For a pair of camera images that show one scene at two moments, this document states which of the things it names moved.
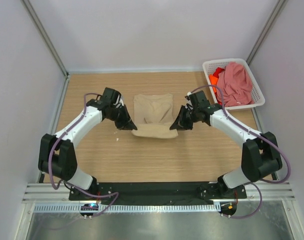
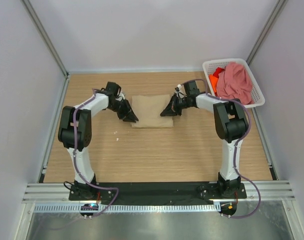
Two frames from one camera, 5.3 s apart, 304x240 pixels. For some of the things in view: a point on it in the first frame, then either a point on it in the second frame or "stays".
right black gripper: x=180 y=123 to x=172 y=109
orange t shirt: x=213 y=81 stays
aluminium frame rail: x=53 y=193 stays
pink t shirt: x=236 y=85 stays
